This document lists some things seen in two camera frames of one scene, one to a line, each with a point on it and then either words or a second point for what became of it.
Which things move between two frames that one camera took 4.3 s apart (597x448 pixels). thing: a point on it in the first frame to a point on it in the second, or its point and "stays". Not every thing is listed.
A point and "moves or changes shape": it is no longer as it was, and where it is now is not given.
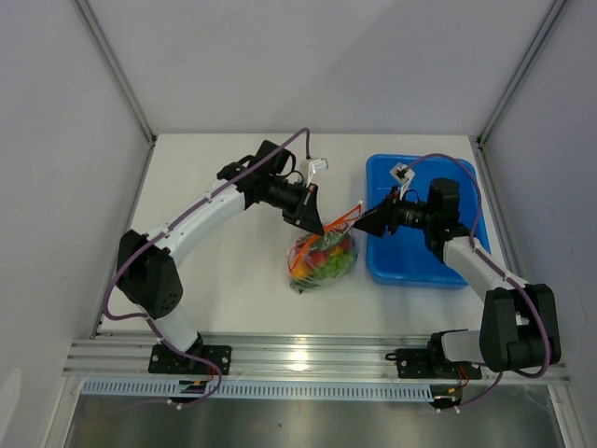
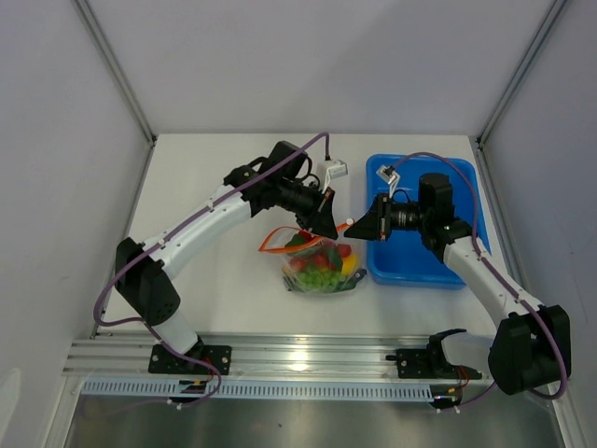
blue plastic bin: x=404 y=257 stays
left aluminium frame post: x=117 y=71 stays
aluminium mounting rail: x=262 y=357 stays
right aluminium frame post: x=521 y=72 stays
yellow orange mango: x=300 y=271 to x=351 y=264
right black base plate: x=418 y=363 stays
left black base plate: x=164 y=360 stays
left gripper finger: x=311 y=217 to x=326 y=224
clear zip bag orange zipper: x=319 y=259 moves or changes shape
